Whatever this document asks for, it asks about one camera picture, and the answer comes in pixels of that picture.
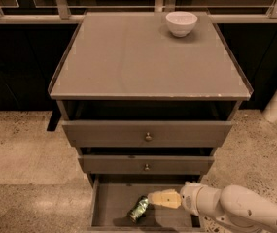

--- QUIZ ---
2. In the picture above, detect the middle grey drawer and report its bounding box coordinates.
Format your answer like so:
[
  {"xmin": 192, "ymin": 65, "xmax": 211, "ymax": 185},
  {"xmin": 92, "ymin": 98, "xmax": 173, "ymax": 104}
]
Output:
[{"xmin": 79, "ymin": 155, "xmax": 214, "ymax": 175}]

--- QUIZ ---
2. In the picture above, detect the top grey drawer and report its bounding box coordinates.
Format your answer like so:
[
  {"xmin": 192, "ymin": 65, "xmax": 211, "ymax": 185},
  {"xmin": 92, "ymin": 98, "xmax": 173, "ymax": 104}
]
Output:
[{"xmin": 62, "ymin": 120, "xmax": 232, "ymax": 148}]

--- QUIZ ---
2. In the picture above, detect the white metal railing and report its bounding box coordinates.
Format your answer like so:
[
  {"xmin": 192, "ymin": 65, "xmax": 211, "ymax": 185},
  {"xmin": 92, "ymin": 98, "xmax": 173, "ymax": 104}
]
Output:
[{"xmin": 0, "ymin": 0, "xmax": 277, "ymax": 25}]

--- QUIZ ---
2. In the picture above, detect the grey drawer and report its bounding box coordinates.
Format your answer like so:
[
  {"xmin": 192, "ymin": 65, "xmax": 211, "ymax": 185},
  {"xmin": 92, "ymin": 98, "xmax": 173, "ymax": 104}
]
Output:
[
  {"xmin": 62, "ymin": 120, "xmax": 232, "ymax": 148},
  {"xmin": 79, "ymin": 155, "xmax": 214, "ymax": 175},
  {"xmin": 87, "ymin": 176, "xmax": 205, "ymax": 233}
]

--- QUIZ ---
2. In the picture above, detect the top brass knob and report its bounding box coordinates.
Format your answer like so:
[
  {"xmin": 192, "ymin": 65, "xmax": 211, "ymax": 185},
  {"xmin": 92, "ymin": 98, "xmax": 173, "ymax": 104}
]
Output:
[{"xmin": 145, "ymin": 132, "xmax": 153, "ymax": 142}]

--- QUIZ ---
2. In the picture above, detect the green soda can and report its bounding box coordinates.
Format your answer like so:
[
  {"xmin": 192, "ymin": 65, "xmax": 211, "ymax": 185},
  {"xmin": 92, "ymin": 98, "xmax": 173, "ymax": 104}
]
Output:
[{"xmin": 127, "ymin": 195, "xmax": 149, "ymax": 223}]

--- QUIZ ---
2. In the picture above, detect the bottom grey drawer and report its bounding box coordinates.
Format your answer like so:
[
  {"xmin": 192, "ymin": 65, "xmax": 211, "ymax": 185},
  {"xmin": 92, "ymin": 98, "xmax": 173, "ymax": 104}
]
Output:
[{"xmin": 87, "ymin": 176, "xmax": 205, "ymax": 233}]

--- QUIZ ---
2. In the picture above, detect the white ceramic bowl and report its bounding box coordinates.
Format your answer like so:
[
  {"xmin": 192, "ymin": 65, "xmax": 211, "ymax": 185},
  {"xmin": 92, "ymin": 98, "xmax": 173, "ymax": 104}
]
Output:
[{"xmin": 165, "ymin": 11, "xmax": 198, "ymax": 37}]

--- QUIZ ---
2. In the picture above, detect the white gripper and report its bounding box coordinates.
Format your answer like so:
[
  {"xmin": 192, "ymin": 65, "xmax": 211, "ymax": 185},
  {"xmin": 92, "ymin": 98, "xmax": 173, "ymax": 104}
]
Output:
[{"xmin": 148, "ymin": 182, "xmax": 224, "ymax": 218}]

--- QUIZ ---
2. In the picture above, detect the grey drawer cabinet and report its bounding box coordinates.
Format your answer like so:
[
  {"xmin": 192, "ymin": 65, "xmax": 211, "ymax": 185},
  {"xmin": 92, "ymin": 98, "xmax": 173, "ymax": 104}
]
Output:
[{"xmin": 47, "ymin": 9, "xmax": 254, "ymax": 186}]

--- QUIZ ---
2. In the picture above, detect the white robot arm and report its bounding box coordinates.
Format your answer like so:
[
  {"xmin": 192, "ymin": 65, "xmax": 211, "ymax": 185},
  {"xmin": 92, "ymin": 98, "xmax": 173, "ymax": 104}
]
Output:
[{"xmin": 147, "ymin": 182, "xmax": 277, "ymax": 233}]

